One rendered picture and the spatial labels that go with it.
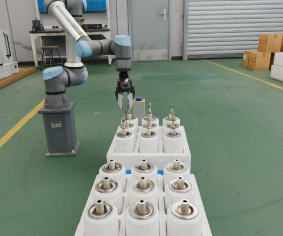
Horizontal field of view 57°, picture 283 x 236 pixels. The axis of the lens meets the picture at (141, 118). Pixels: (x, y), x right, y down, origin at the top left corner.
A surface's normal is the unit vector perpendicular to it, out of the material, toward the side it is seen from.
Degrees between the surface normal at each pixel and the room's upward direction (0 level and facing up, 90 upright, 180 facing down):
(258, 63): 90
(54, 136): 90
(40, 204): 0
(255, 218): 0
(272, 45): 90
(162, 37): 90
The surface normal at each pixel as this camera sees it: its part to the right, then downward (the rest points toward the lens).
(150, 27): 0.07, 0.32
